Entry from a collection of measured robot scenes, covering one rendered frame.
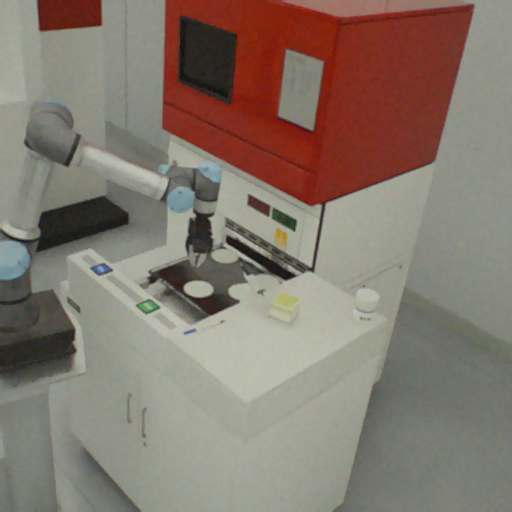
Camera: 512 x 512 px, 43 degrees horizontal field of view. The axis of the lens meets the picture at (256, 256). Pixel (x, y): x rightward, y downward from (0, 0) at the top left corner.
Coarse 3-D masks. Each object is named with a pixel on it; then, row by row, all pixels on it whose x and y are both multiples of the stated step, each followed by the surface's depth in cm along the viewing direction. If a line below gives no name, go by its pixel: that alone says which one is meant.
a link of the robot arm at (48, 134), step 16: (32, 128) 173; (48, 128) 172; (64, 128) 174; (32, 144) 174; (48, 144) 172; (64, 144) 172; (80, 144) 174; (64, 160) 174; (80, 160) 175; (96, 160) 176; (112, 160) 178; (128, 160) 181; (112, 176) 179; (128, 176) 180; (144, 176) 181; (160, 176) 184; (176, 176) 192; (144, 192) 184; (160, 192) 184; (176, 192) 183; (192, 192) 187; (176, 208) 185
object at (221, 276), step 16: (208, 256) 242; (240, 256) 245; (160, 272) 230; (176, 272) 231; (192, 272) 232; (208, 272) 233; (224, 272) 234; (240, 272) 235; (256, 272) 236; (176, 288) 223; (224, 288) 225; (208, 304) 216; (224, 304) 217
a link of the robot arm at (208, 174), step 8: (200, 168) 198; (208, 168) 197; (216, 168) 198; (200, 176) 198; (208, 176) 198; (216, 176) 198; (200, 184) 198; (208, 184) 199; (216, 184) 200; (200, 192) 201; (208, 192) 200; (216, 192) 202; (200, 200) 202; (208, 200) 202; (216, 200) 204
